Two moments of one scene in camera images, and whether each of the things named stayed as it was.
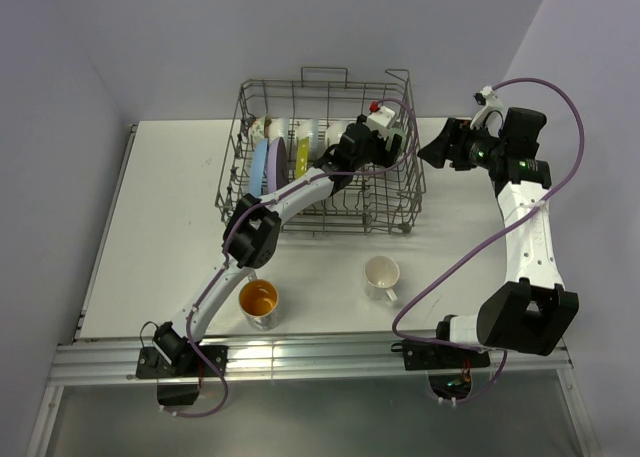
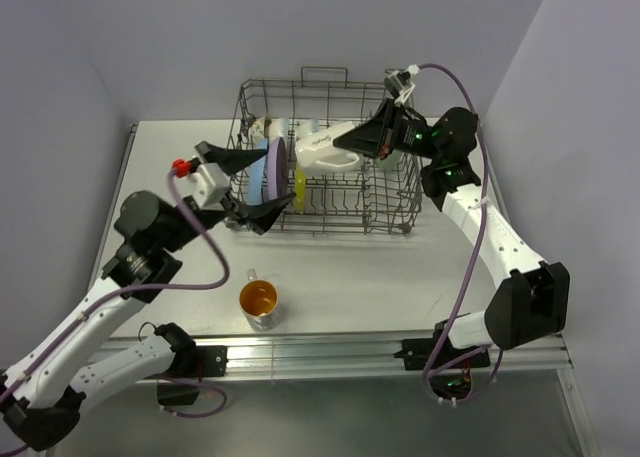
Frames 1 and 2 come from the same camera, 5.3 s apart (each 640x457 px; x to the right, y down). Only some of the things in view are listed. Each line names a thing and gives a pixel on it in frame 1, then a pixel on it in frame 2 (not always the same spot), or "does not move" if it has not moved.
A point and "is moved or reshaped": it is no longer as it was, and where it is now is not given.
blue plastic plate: x=257 y=167 does not move
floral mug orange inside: x=259 y=302 does not move
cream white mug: x=381 y=272 to x=315 y=152
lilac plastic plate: x=277 y=165 does not move
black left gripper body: x=376 y=153 to x=208 y=218
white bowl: x=279 y=128 does not move
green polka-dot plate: x=302 y=156 is moved or reshaped
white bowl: x=309 y=128 does not move
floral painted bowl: x=257 y=130 does not move
